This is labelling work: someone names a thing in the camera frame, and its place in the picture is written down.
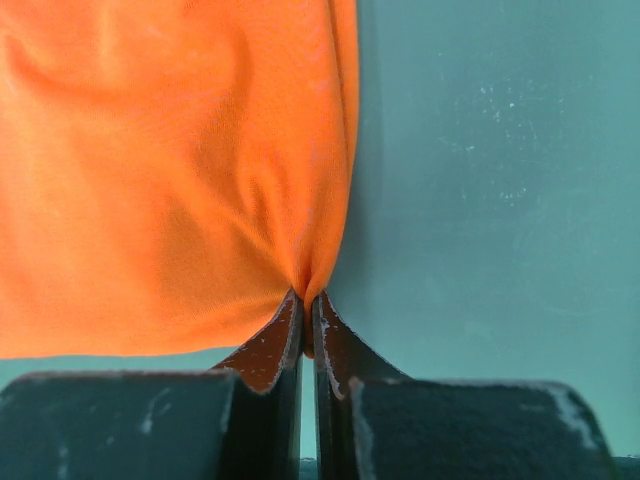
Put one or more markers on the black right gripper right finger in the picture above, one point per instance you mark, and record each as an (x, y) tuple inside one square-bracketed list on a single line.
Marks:
[(376, 422)]

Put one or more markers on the orange t shirt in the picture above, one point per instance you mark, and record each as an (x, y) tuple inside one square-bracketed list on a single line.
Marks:
[(169, 169)]

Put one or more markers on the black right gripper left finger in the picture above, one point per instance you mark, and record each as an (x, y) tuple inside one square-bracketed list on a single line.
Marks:
[(237, 420)]

